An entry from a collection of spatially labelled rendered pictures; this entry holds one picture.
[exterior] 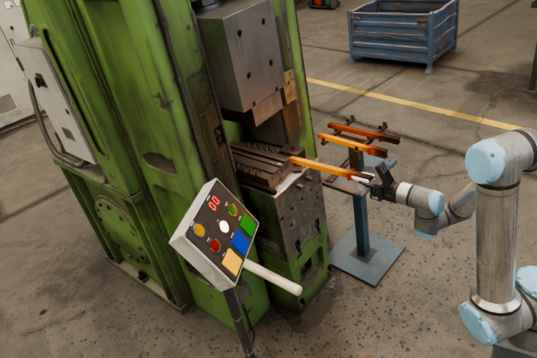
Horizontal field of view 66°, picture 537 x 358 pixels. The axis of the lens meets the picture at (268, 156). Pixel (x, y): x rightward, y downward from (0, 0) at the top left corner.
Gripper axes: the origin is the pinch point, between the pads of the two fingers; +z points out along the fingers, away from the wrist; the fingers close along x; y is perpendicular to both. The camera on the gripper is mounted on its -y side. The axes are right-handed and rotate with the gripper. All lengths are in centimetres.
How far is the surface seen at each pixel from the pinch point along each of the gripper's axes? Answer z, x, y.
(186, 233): 25, -71, -13
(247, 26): 42, -6, -63
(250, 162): 58, -5, 8
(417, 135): 53, 207, 104
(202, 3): 63, -8, -73
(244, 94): 42, -15, -38
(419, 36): 112, 355, 60
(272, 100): 42, 1, -28
